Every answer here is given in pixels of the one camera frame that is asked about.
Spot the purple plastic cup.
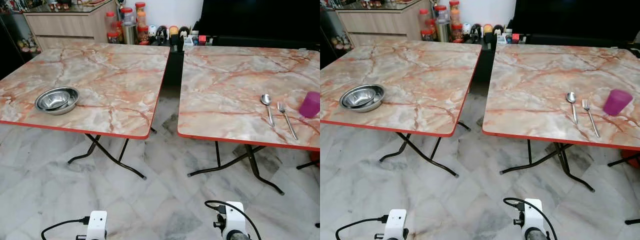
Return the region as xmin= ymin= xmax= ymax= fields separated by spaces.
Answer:
xmin=299 ymin=91 xmax=321 ymax=119
xmin=602 ymin=89 xmax=634 ymax=117

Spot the steel fork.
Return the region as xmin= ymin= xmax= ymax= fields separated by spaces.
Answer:
xmin=581 ymin=99 xmax=601 ymax=139
xmin=276 ymin=101 xmax=299 ymax=141

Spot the red stool with black legs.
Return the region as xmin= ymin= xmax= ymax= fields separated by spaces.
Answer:
xmin=296 ymin=149 xmax=321 ymax=170
xmin=607 ymin=148 xmax=640 ymax=168

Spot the small steel bowl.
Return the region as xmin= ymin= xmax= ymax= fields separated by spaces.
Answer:
xmin=344 ymin=87 xmax=376 ymax=108
xmin=39 ymin=90 xmax=70 ymax=110

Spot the steel spoon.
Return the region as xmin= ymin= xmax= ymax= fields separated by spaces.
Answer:
xmin=259 ymin=93 xmax=276 ymax=127
xmin=565 ymin=91 xmax=580 ymax=125

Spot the large steel bowl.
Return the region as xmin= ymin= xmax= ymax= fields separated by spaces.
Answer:
xmin=339 ymin=83 xmax=386 ymax=114
xmin=34 ymin=86 xmax=81 ymax=116

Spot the marble folding table with cutlery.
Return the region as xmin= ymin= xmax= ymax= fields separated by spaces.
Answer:
xmin=177 ymin=45 xmax=321 ymax=196
xmin=482 ymin=43 xmax=640 ymax=193

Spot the light wooden cabinet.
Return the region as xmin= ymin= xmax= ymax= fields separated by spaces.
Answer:
xmin=23 ymin=0 xmax=119 ymax=50
xmin=335 ymin=0 xmax=432 ymax=49

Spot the marble folding table with bowls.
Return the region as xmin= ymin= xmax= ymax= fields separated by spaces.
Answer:
xmin=320 ymin=39 xmax=483 ymax=178
xmin=0 ymin=42 xmax=171 ymax=180

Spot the black television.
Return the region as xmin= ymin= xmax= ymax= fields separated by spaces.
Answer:
xmin=197 ymin=0 xmax=321 ymax=40
xmin=509 ymin=0 xmax=640 ymax=39

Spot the steel thermos flask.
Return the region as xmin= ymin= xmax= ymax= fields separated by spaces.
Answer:
xmin=436 ymin=21 xmax=451 ymax=43
xmin=122 ymin=23 xmax=139 ymax=46

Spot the orange lid snack jar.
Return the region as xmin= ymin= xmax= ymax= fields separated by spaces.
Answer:
xmin=134 ymin=2 xmax=147 ymax=27
xmin=448 ymin=0 xmax=461 ymax=25

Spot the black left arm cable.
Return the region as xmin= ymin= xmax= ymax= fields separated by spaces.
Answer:
xmin=40 ymin=216 xmax=91 ymax=240
xmin=335 ymin=214 xmax=390 ymax=240

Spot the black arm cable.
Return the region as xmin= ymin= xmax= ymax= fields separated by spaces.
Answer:
xmin=40 ymin=216 xmax=91 ymax=240
xmin=335 ymin=214 xmax=390 ymax=240
xmin=502 ymin=197 xmax=559 ymax=240
xmin=204 ymin=199 xmax=262 ymax=240

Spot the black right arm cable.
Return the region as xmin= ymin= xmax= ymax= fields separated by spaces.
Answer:
xmin=204 ymin=199 xmax=262 ymax=240
xmin=502 ymin=197 xmax=559 ymax=240

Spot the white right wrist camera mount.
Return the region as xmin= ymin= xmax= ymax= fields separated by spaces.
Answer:
xmin=222 ymin=201 xmax=251 ymax=240
xmin=520 ymin=198 xmax=547 ymax=240

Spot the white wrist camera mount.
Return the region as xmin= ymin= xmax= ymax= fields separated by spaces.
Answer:
xmin=384 ymin=209 xmax=409 ymax=240
xmin=85 ymin=210 xmax=109 ymax=240
xmin=520 ymin=198 xmax=547 ymax=240
xmin=222 ymin=201 xmax=251 ymax=240

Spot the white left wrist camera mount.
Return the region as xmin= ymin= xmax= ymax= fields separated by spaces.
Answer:
xmin=85 ymin=210 xmax=109 ymax=240
xmin=384 ymin=209 xmax=409 ymax=240

